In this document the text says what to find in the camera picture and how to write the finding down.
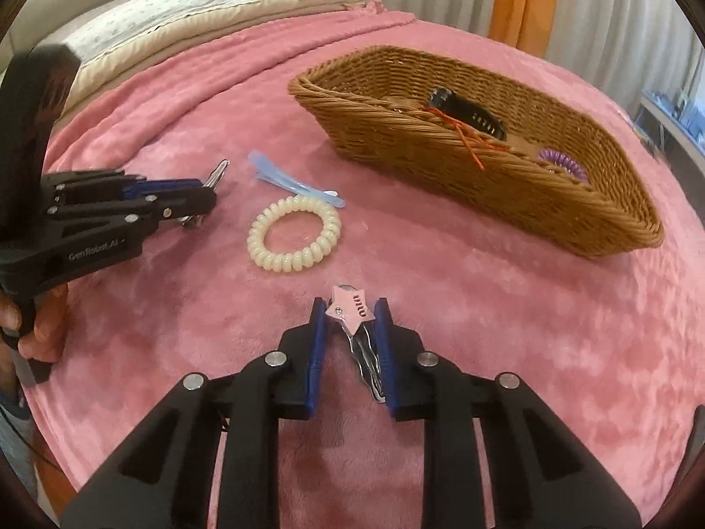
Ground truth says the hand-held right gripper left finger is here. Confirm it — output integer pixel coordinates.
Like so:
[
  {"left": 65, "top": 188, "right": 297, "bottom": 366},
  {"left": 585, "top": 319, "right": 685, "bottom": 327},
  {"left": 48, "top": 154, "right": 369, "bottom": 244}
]
[{"left": 60, "top": 298, "right": 330, "bottom": 529}]

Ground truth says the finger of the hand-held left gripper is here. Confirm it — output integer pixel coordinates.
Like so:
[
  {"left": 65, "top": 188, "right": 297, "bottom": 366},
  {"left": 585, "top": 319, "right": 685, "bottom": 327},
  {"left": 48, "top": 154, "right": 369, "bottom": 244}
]
[
  {"left": 48, "top": 170, "right": 203, "bottom": 206},
  {"left": 48, "top": 186, "right": 217, "bottom": 228}
]

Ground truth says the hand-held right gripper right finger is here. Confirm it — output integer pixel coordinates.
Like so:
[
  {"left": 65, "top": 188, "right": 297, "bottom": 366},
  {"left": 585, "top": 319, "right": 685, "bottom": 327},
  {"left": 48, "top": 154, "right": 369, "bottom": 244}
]
[{"left": 375, "top": 298, "right": 642, "bottom": 529}]

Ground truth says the plain silver hair clip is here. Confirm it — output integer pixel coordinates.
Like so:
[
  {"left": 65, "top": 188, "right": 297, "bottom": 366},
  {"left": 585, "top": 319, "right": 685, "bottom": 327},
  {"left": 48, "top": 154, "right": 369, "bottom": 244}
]
[{"left": 181, "top": 159, "right": 231, "bottom": 230}]

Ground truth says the pink star hair clip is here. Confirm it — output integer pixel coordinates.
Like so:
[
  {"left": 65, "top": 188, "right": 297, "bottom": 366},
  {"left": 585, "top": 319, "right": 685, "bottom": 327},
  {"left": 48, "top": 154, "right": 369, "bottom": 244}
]
[{"left": 324, "top": 285, "right": 386, "bottom": 402}]

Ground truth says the brown wicker basket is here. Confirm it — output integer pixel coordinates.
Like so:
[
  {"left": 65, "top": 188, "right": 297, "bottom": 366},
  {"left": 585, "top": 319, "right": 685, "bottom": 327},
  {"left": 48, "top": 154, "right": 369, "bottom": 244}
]
[{"left": 287, "top": 45, "right": 664, "bottom": 259}]

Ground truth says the red string bracelet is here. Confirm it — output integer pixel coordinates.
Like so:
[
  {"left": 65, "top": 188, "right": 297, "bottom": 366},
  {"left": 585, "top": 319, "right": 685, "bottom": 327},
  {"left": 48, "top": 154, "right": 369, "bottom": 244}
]
[{"left": 430, "top": 107, "right": 511, "bottom": 171}]

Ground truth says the black round hair accessory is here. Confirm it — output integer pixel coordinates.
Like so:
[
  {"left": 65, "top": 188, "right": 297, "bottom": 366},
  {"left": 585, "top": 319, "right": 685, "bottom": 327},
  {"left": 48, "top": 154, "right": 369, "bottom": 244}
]
[{"left": 427, "top": 86, "right": 508, "bottom": 143}]

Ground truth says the purple spiral hair tie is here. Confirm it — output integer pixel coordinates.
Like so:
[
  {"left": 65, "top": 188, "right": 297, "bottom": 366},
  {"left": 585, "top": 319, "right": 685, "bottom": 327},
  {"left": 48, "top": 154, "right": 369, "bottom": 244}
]
[{"left": 537, "top": 147, "right": 592, "bottom": 186}]

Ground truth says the person's left hand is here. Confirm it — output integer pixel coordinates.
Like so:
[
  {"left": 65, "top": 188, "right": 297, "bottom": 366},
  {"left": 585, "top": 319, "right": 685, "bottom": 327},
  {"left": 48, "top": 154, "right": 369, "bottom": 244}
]
[{"left": 0, "top": 281, "right": 71, "bottom": 365}]

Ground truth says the light blue hair clip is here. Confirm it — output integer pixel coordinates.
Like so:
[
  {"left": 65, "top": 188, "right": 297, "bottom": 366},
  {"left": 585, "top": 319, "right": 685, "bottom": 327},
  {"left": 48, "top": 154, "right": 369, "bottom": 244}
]
[{"left": 248, "top": 150, "right": 347, "bottom": 209}]

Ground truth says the folded beige quilt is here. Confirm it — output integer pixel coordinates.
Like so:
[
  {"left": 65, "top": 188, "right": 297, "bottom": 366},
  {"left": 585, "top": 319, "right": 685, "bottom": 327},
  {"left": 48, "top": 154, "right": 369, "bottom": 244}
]
[{"left": 63, "top": 0, "right": 387, "bottom": 118}]

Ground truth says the white floral pillow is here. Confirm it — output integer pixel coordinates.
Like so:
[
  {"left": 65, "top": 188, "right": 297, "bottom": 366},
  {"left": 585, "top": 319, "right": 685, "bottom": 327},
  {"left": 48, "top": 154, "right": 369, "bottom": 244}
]
[{"left": 63, "top": 0, "right": 261, "bottom": 76}]

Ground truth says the white desk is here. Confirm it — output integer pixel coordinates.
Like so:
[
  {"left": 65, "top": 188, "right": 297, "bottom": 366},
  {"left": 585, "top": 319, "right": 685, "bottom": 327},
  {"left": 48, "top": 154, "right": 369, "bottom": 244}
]
[{"left": 639, "top": 88, "right": 705, "bottom": 173}]

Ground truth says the orange curtain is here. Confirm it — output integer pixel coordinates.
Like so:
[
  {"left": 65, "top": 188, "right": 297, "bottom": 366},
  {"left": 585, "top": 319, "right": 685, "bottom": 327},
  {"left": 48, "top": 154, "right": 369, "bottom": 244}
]
[{"left": 487, "top": 0, "right": 561, "bottom": 48}]

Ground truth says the cream spiral hair tie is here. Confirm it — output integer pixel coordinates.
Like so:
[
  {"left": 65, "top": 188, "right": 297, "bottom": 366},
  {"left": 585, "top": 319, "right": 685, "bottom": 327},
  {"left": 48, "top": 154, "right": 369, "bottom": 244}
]
[{"left": 248, "top": 195, "right": 343, "bottom": 272}]

